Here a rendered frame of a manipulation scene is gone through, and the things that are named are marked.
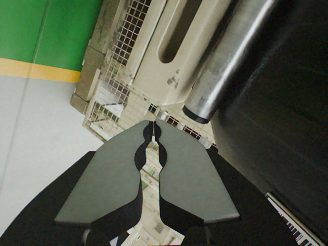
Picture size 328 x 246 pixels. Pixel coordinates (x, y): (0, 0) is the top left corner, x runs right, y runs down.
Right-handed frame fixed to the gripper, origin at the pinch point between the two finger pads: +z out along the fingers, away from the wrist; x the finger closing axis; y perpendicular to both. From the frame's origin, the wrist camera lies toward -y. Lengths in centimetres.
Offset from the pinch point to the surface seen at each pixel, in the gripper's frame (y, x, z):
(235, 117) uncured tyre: 3.6, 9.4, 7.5
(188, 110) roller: 4.5, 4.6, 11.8
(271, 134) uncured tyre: 2.8, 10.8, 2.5
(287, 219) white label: 8.3, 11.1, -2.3
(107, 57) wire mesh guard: 8, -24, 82
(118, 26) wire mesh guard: -5, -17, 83
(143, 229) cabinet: 378, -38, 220
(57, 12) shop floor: -12, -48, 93
